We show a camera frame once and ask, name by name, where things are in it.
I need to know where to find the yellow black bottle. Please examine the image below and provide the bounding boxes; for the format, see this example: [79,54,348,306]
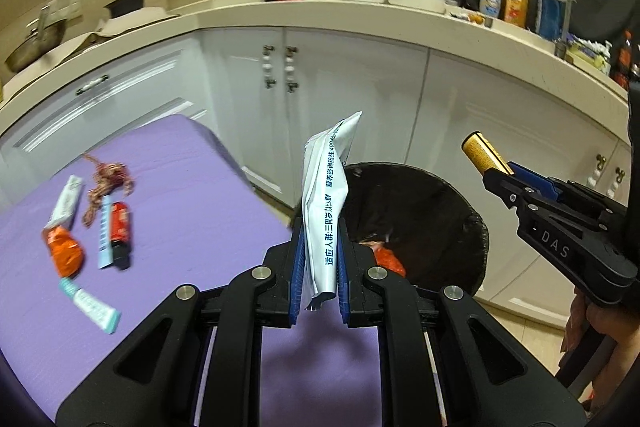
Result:
[461,131,514,176]

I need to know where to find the teal white tube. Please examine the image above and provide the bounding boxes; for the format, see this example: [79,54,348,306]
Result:
[60,277,120,335]

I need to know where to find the blue white sachet strip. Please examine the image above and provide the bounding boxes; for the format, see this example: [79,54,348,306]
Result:
[98,195,113,270]

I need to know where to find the red orange plastic bag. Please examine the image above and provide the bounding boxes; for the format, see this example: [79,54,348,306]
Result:
[360,241,406,277]

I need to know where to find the small orange plastic bag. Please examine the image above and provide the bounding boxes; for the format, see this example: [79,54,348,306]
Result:
[43,225,85,277]

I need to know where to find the red black bottle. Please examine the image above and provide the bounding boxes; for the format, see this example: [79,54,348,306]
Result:
[110,202,131,270]

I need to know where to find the small white tube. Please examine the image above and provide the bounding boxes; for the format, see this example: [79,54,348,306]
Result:
[43,174,84,231]

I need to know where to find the large white blue tube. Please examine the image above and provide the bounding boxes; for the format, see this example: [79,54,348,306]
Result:
[302,112,362,311]

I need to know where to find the red patterned string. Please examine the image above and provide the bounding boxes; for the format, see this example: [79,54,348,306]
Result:
[80,152,137,229]

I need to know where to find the black trash bin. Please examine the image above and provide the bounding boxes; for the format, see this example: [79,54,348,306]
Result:
[342,162,489,296]

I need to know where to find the person's hand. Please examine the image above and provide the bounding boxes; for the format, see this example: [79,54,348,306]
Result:
[561,288,640,414]

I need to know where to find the white cabinet door right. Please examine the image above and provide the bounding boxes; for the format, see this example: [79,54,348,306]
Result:
[408,51,616,317]

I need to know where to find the purple tablecloth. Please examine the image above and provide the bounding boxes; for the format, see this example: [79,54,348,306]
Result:
[1,115,382,426]

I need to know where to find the orange dish soap bottle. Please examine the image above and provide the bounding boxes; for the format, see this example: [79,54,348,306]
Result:
[503,0,528,28]

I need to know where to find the white corner cabinet doors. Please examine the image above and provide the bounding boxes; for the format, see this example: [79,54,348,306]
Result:
[201,28,428,207]

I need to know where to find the white cabinet drawer front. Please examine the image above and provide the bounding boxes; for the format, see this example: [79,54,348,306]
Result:
[0,33,212,158]

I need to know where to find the steel wok pan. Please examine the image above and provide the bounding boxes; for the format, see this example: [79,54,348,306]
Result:
[6,5,66,74]

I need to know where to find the black cooking pot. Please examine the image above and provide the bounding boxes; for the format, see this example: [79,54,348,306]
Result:
[105,0,144,18]

